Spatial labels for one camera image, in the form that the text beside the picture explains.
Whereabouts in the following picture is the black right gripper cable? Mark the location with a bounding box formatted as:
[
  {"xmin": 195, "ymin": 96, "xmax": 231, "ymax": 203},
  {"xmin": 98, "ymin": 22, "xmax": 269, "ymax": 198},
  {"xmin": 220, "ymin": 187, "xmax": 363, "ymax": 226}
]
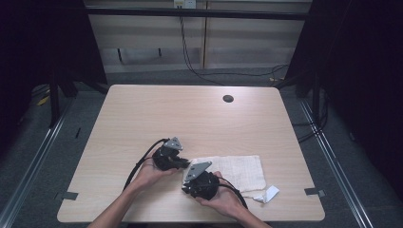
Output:
[{"xmin": 218, "ymin": 176, "xmax": 249, "ymax": 210}]

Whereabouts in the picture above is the grey tape strip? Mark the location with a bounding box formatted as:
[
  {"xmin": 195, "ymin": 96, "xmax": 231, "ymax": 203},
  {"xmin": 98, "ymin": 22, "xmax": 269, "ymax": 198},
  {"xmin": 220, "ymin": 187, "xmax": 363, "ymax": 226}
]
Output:
[
  {"xmin": 303, "ymin": 187, "xmax": 327, "ymax": 198},
  {"xmin": 54, "ymin": 191, "xmax": 79, "ymax": 201}
]

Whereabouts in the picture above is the white towel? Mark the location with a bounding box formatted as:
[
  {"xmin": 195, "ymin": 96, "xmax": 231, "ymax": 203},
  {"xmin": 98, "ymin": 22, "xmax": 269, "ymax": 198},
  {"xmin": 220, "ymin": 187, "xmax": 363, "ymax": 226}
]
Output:
[{"xmin": 182, "ymin": 154, "xmax": 280, "ymax": 204}]

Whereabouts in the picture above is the white wall outlet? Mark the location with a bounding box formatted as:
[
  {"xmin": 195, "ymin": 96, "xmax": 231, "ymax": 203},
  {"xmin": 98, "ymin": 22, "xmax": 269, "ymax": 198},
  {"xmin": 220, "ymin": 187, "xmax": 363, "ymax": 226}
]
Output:
[{"xmin": 173, "ymin": 0, "xmax": 198, "ymax": 10}]

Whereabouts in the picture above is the person's left hand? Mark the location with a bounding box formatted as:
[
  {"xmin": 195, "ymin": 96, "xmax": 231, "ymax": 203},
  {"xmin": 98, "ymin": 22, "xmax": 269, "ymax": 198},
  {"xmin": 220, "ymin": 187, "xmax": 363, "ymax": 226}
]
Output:
[{"xmin": 134, "ymin": 157, "xmax": 184, "ymax": 191}]

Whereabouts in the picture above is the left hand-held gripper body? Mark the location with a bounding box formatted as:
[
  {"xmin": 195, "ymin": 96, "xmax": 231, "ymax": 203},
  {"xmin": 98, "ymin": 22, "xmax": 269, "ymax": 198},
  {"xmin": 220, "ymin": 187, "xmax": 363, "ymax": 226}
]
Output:
[{"xmin": 152, "ymin": 136, "xmax": 184, "ymax": 172}]

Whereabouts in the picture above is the black metal stand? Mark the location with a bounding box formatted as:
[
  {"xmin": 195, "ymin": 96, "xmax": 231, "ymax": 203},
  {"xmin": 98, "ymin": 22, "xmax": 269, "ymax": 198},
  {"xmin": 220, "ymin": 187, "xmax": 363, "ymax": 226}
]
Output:
[{"xmin": 48, "ymin": 74, "xmax": 62, "ymax": 129}]

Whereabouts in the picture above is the black hanging power cable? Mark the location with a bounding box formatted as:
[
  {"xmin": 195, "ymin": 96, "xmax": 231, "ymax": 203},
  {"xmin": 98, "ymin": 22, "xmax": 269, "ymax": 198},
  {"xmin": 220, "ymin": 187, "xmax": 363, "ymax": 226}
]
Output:
[{"xmin": 179, "ymin": 15, "xmax": 226, "ymax": 86}]

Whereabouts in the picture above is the black floor cable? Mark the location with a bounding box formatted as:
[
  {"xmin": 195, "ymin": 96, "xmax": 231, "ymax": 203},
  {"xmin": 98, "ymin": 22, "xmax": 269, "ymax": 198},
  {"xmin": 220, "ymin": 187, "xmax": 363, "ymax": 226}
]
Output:
[{"xmin": 202, "ymin": 64, "xmax": 290, "ymax": 79}]

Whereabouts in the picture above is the black curtain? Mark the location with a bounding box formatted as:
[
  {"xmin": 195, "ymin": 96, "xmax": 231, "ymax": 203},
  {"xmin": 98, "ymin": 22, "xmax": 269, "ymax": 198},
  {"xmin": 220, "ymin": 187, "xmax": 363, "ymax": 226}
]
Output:
[
  {"xmin": 274, "ymin": 0, "xmax": 403, "ymax": 203},
  {"xmin": 0, "ymin": 0, "xmax": 108, "ymax": 156}
]

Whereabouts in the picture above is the metal floor rail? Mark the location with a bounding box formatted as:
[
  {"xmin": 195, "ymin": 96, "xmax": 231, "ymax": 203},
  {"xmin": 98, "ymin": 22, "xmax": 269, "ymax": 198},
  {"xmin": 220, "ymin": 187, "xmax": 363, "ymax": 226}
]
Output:
[
  {"xmin": 297, "ymin": 98, "xmax": 375, "ymax": 228},
  {"xmin": 0, "ymin": 100, "xmax": 74, "ymax": 228}
]

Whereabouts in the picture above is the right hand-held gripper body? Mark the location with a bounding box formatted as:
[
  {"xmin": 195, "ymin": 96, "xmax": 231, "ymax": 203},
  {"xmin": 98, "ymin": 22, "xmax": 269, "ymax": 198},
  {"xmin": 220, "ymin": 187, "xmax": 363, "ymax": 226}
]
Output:
[{"xmin": 183, "ymin": 161, "xmax": 221, "ymax": 201}]

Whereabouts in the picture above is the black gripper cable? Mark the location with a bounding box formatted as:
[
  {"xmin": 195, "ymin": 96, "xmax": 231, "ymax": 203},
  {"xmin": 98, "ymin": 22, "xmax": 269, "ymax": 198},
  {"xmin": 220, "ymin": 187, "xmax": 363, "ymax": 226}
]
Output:
[
  {"xmin": 123, "ymin": 137, "xmax": 171, "ymax": 192},
  {"xmin": 218, "ymin": 176, "xmax": 249, "ymax": 210}
]

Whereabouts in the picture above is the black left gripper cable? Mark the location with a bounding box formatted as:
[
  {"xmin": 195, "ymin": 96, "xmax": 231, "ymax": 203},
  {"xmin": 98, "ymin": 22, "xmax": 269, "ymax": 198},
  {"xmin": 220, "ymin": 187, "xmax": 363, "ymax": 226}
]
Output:
[{"xmin": 123, "ymin": 137, "xmax": 171, "ymax": 192}]

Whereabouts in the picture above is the bundle of black floor cables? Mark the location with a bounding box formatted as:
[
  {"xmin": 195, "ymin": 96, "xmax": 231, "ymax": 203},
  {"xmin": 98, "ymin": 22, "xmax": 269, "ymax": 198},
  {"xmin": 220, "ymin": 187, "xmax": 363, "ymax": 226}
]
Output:
[{"xmin": 291, "ymin": 91, "xmax": 330, "ymax": 144}]

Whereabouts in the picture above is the black horizontal metal bar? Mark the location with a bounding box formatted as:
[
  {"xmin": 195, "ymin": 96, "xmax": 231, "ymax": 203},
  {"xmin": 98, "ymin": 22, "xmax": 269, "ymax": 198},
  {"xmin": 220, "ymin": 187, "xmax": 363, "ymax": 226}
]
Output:
[{"xmin": 85, "ymin": 7, "xmax": 313, "ymax": 21}]

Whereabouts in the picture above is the person's right hand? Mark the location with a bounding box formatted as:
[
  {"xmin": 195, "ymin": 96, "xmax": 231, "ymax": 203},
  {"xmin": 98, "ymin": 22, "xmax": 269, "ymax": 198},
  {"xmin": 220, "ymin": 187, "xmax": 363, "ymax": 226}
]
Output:
[{"xmin": 194, "ymin": 171, "xmax": 245, "ymax": 219}]

